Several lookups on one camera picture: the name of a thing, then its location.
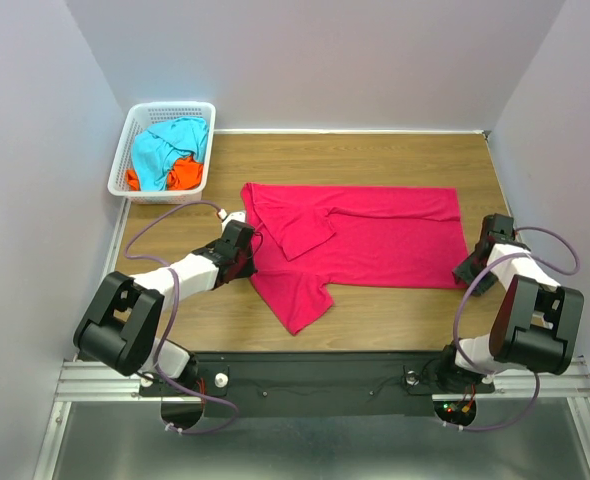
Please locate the light blue t-shirt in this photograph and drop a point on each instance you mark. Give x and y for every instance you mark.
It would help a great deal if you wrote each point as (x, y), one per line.
(155, 151)

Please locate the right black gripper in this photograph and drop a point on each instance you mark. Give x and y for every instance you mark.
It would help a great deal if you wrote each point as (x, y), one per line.
(463, 271)

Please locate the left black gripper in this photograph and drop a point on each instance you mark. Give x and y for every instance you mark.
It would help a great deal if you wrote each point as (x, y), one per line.
(249, 269)

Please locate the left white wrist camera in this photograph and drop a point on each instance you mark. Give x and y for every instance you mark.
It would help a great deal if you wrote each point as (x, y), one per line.
(226, 217)

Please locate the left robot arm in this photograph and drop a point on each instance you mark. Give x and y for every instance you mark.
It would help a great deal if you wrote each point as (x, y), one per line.
(120, 324)

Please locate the white plastic basket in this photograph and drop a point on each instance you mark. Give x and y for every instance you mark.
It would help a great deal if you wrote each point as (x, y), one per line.
(139, 118)

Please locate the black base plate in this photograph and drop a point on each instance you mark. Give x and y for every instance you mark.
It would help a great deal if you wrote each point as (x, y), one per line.
(320, 384)

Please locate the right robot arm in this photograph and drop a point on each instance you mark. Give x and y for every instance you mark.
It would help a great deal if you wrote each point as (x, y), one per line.
(537, 324)

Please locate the aluminium rail frame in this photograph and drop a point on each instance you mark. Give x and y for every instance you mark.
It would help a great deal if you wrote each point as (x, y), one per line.
(106, 426)

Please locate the pink t-shirt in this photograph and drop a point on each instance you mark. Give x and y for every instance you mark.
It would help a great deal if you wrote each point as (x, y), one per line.
(314, 236)

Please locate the orange t-shirt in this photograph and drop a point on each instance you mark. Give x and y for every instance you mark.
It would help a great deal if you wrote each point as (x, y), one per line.
(186, 174)

